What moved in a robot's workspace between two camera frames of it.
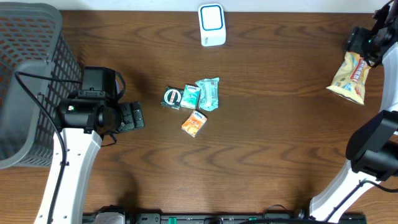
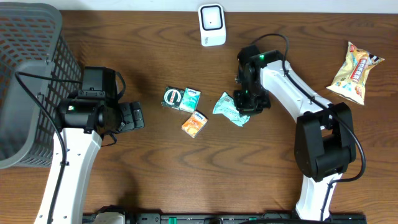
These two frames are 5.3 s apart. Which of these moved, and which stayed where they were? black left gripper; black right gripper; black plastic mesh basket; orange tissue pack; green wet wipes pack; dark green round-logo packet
Moved: black right gripper; green wet wipes pack
Stayed: orange tissue pack; black plastic mesh basket; dark green round-logo packet; black left gripper
